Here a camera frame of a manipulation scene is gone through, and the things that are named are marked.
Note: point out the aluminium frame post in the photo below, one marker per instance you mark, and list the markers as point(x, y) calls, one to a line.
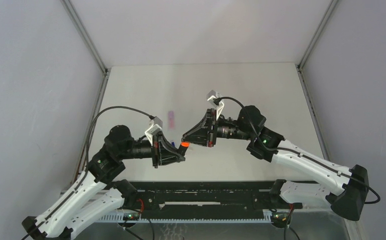
point(306, 70)
point(92, 49)

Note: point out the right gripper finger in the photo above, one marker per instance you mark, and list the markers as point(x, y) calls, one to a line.
point(199, 128)
point(196, 139)

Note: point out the left aluminium frame post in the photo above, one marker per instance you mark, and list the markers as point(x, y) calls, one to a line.
point(92, 49)

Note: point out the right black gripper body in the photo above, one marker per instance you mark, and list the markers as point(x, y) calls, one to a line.
point(215, 129)

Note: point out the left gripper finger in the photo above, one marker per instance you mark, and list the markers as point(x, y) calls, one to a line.
point(168, 147)
point(166, 160)

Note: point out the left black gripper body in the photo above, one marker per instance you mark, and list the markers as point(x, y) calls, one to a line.
point(157, 150)

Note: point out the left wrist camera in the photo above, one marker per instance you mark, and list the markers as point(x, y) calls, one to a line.
point(155, 126)

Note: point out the pink marker pen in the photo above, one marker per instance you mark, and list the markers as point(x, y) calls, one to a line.
point(171, 123)

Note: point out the right aluminium frame post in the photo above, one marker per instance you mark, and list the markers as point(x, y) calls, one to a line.
point(306, 70)

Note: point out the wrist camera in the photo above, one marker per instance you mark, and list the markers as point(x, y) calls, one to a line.
point(155, 126)
point(214, 98)

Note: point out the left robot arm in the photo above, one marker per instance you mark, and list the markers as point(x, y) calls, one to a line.
point(95, 193)

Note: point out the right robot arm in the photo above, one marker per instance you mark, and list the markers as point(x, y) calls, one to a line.
point(344, 189)

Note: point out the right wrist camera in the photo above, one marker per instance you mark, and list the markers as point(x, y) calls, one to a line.
point(214, 98)

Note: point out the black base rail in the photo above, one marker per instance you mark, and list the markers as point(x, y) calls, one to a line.
point(208, 199)

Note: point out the orange marker pen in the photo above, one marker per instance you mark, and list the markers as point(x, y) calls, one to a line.
point(182, 150)

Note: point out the white slotted cable duct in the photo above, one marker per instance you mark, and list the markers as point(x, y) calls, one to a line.
point(130, 217)

